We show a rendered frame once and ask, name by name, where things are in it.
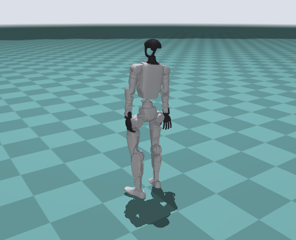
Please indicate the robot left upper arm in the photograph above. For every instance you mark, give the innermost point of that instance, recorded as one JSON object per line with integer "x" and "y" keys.
{"x": 134, "y": 70}

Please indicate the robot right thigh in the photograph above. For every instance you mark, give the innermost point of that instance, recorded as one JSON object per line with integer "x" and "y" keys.
{"x": 155, "y": 130}

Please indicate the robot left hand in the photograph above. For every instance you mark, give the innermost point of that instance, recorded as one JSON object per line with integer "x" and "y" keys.
{"x": 128, "y": 122}

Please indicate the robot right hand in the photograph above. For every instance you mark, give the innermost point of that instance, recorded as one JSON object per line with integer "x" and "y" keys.
{"x": 167, "y": 120}

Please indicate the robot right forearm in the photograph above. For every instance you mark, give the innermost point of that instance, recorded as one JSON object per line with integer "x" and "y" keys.
{"x": 165, "y": 100}

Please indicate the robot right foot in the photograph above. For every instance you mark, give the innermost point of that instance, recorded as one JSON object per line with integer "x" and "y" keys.
{"x": 156, "y": 183}

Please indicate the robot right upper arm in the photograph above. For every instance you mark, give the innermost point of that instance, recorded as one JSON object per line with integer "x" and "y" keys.
{"x": 165, "y": 80}

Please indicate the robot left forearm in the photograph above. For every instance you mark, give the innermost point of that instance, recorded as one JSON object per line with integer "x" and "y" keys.
{"x": 128, "y": 102}

